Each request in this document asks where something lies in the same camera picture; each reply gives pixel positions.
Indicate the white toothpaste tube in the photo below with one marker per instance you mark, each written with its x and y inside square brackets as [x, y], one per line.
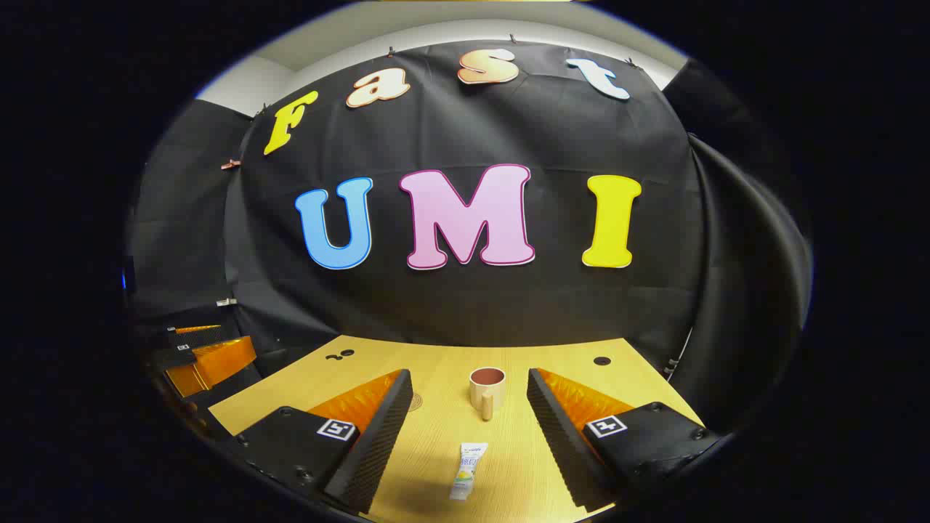
[468, 472]

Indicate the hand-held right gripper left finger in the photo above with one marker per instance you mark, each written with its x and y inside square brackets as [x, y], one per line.
[378, 436]

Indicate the beige cup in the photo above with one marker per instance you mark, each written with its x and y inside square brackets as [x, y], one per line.
[487, 388]

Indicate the round brown coaster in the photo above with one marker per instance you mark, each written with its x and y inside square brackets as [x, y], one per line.
[415, 402]

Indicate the white strip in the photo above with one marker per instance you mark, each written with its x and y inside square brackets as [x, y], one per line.
[679, 352]

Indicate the copper cloth clip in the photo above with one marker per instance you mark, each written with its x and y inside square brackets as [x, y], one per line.
[230, 164]

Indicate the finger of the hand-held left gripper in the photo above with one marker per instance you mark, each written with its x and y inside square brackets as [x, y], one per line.
[200, 335]
[218, 363]

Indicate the wooden desktop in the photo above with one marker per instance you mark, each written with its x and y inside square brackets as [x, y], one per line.
[450, 363]

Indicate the black backdrop cloth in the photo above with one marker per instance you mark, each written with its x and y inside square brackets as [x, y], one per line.
[465, 312]

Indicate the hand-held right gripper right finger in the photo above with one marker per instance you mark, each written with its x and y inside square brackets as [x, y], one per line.
[559, 436]

